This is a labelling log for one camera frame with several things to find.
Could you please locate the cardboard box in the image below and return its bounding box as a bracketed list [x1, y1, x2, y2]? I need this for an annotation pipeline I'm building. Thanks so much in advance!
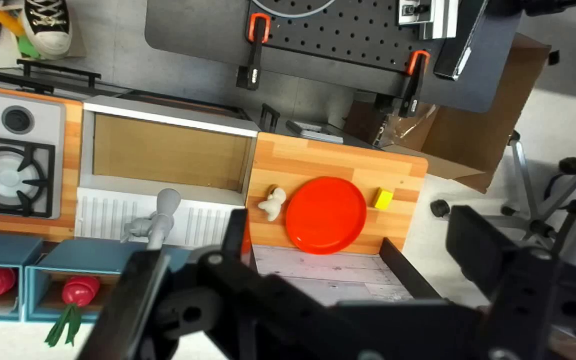
[342, 34, 551, 192]

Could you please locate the grey perforated board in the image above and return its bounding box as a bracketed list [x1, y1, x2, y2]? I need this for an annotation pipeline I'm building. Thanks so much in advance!
[147, 0, 519, 113]

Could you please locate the orange black clamp inner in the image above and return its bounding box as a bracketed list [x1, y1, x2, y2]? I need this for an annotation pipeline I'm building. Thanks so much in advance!
[239, 13, 273, 90]

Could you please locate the orange black clamp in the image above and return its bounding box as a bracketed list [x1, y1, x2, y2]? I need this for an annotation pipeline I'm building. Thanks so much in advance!
[239, 13, 273, 90]
[398, 50, 430, 119]

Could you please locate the white toy sink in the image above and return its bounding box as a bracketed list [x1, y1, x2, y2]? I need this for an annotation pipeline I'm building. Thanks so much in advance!
[75, 100, 258, 248]

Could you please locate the red round plate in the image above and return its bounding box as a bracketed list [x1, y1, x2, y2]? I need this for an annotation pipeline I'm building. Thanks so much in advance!
[285, 177, 368, 254]

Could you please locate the black stove burner grate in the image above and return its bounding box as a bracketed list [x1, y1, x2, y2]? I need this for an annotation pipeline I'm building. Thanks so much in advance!
[0, 138, 58, 219]

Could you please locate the aluminium bracket on board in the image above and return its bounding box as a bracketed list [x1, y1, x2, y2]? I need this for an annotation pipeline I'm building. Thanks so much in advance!
[398, 0, 461, 40]

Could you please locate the red radish toy near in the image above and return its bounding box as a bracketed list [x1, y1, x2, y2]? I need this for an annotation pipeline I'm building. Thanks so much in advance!
[44, 277, 102, 348]

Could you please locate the orange black clamp outer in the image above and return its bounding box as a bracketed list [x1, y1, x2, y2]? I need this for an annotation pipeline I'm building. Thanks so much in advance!
[398, 50, 430, 119]

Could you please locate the yellow block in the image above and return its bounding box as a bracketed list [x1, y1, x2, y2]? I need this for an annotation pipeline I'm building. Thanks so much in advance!
[373, 188, 394, 211]

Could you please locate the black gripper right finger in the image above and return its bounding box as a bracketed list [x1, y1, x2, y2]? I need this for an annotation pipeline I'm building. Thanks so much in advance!
[447, 206, 557, 360]

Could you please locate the teal bin near sink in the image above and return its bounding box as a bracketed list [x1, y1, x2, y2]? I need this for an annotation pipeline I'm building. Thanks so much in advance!
[25, 239, 194, 324]

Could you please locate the black stove knob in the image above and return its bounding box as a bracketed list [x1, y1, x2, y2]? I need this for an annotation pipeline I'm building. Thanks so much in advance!
[3, 107, 34, 134]

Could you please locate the small white plush toy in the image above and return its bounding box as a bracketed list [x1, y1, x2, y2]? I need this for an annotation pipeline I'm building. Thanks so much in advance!
[258, 187, 286, 222]

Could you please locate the black white sneaker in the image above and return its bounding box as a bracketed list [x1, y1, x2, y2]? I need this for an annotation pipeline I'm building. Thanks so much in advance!
[22, 0, 72, 58]

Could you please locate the grey toy faucet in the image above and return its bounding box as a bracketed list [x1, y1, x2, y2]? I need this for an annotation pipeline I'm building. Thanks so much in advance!
[125, 188, 183, 250]

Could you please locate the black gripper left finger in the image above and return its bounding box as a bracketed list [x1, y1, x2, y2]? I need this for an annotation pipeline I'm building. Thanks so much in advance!
[78, 250, 169, 360]

